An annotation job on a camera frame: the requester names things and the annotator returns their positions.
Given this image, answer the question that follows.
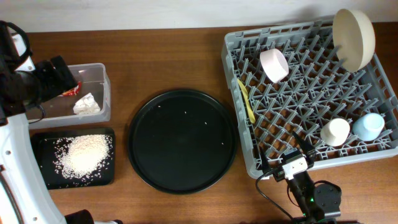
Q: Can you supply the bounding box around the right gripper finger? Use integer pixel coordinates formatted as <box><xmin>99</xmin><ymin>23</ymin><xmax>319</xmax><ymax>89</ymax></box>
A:
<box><xmin>292</xmin><ymin>132</ymin><xmax>316</xmax><ymax>157</ymax></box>
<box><xmin>259</xmin><ymin>146</ymin><xmax>271</xmax><ymax>174</ymax></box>

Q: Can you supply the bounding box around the red sauce packet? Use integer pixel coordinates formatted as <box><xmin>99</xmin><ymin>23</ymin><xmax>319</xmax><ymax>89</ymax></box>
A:
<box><xmin>60</xmin><ymin>82</ymin><xmax>81</xmax><ymax>96</ymax></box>

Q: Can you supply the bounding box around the white cup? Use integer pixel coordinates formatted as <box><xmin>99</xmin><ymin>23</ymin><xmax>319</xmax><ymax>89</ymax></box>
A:
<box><xmin>320</xmin><ymin>118</ymin><xmax>350</xmax><ymax>146</ymax></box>

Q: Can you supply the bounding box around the white napkin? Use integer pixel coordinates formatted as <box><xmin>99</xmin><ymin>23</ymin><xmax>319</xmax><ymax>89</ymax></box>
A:
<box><xmin>73</xmin><ymin>93</ymin><xmax>101</xmax><ymax>114</ymax></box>

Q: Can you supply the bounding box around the yellow plastic knife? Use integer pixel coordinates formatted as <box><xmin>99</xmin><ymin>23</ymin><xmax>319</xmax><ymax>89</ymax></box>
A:
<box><xmin>237</xmin><ymin>79</ymin><xmax>256</xmax><ymax>124</ymax></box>

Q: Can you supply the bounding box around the light blue cup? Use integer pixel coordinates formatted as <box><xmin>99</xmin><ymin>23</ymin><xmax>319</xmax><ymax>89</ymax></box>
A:
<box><xmin>353</xmin><ymin>113</ymin><xmax>385</xmax><ymax>141</ymax></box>

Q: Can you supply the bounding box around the rice grains pile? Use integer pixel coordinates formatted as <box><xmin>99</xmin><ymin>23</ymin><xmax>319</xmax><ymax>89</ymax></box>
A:
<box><xmin>53</xmin><ymin>134</ymin><xmax>113</xmax><ymax>182</ymax></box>

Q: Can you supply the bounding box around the pink bowl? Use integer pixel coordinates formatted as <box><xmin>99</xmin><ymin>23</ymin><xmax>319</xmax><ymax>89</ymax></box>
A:
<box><xmin>259</xmin><ymin>49</ymin><xmax>289</xmax><ymax>83</ymax></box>

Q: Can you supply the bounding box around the cream shallow bowl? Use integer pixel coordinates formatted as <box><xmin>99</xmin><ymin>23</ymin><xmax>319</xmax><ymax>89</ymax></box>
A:
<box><xmin>332</xmin><ymin>9</ymin><xmax>376</xmax><ymax>72</ymax></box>

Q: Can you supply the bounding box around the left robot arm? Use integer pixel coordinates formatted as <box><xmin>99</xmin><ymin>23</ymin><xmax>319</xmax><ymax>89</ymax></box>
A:
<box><xmin>1</xmin><ymin>21</ymin><xmax>94</xmax><ymax>223</ymax></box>

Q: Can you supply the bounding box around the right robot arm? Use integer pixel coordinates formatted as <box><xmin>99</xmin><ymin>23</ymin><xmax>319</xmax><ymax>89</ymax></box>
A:
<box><xmin>256</xmin><ymin>133</ymin><xmax>342</xmax><ymax>223</ymax></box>

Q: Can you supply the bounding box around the grey dishwasher rack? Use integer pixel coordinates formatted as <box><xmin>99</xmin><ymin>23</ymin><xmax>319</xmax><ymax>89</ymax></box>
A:
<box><xmin>221</xmin><ymin>21</ymin><xmax>397</xmax><ymax>179</ymax></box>

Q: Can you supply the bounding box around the clear plastic bin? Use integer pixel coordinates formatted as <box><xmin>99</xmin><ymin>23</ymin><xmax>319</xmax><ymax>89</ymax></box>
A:
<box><xmin>26</xmin><ymin>63</ymin><xmax>111</xmax><ymax>129</ymax></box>

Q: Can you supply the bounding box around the black rectangular tray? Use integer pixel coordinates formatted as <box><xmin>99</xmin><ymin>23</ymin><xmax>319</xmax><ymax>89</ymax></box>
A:
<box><xmin>30</xmin><ymin>128</ymin><xmax>116</xmax><ymax>190</ymax></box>

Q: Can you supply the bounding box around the round black serving tray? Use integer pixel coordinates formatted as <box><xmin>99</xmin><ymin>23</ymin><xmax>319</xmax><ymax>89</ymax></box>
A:
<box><xmin>127</xmin><ymin>89</ymin><xmax>239</xmax><ymax>195</ymax></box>

